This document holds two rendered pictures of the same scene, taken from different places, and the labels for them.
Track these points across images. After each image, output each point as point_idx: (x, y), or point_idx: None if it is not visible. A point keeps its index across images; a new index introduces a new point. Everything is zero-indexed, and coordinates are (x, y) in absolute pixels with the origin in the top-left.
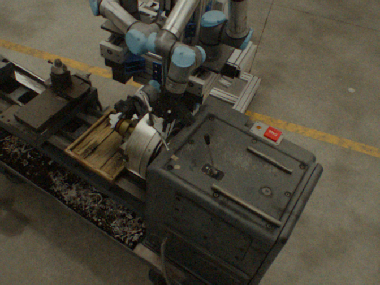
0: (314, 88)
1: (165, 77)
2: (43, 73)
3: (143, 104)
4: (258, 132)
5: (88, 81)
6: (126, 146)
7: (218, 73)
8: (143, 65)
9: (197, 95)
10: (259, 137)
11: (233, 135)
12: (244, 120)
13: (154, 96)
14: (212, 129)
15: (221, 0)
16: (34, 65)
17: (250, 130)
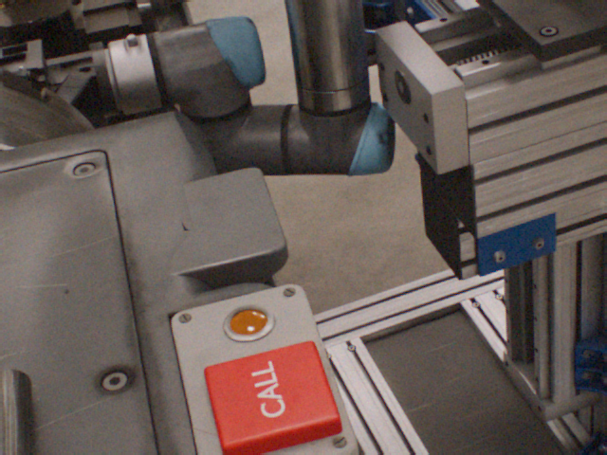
0: None
1: (286, 10)
2: (377, 95)
3: (118, 99)
4: (212, 346)
5: (140, 6)
6: None
7: (542, 57)
8: (379, 5)
9: (427, 160)
10: (174, 380)
11: (51, 295)
12: (231, 248)
13: (202, 86)
14: (6, 218)
15: None
16: (373, 66)
17: (182, 314)
